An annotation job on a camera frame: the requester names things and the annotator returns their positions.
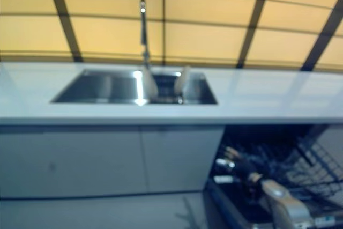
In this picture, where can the robot right hand dark palm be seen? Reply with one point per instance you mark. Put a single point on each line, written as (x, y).
(246, 175)

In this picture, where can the beige round plate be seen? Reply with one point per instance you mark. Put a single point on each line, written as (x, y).
(182, 81)
(150, 85)

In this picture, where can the dishwasher plate rack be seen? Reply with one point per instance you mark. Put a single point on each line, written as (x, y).
(270, 159)

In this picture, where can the black dish rack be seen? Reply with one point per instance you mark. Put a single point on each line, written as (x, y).
(166, 87)

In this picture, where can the stainless steel sink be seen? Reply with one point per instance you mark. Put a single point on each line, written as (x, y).
(107, 87)

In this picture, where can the chrome kitchen faucet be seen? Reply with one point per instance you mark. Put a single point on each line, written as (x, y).
(144, 30)

